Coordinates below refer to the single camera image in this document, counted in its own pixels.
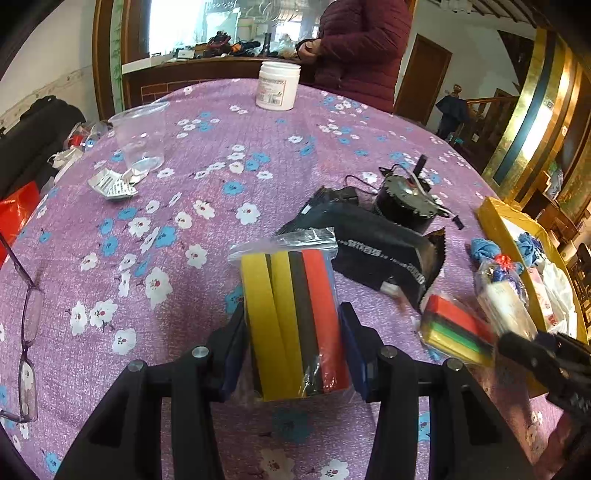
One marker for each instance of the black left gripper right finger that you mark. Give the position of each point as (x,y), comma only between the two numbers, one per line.
(469,438)

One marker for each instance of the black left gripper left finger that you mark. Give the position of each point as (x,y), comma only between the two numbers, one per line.
(121,438)

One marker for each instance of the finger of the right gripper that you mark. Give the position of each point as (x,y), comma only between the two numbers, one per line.
(520,350)

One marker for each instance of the multicolour strips bag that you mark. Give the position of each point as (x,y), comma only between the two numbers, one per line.
(451,328)

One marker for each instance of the yellow black red strips bag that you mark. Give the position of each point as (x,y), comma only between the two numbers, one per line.
(291,309)

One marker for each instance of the blue knitted cloth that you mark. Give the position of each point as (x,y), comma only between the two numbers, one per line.
(531,249)

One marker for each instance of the blue white plastic bag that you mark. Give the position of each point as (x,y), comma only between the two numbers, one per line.
(502,296)

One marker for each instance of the blue fleece cloth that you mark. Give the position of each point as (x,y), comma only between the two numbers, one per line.
(484,249)

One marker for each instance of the purple framed eyeglasses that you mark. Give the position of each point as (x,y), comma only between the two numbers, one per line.
(30,319)

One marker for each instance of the black wet wipes pack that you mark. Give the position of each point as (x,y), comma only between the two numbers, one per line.
(374,251)

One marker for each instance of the black round motor device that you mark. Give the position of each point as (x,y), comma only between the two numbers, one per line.
(404,197)

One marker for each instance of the person in dark clothes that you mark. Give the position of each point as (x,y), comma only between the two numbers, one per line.
(455,111)

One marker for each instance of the red plastic bag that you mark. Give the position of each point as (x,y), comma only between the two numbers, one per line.
(16,210)

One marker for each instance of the silver foil blister pack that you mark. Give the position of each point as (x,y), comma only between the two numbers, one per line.
(111,185)

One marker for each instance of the black bag on sofa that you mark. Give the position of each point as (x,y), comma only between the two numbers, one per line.
(26,148)

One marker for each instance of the clear plastic cup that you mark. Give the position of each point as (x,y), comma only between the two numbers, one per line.
(139,133)

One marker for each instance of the woman in maroon jacket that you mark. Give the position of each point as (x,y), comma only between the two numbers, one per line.
(359,50)

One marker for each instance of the white plastic jar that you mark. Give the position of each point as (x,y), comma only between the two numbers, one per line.
(277,85)

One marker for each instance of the wooden cabinet counter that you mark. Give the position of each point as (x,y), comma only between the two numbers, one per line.
(147,85)

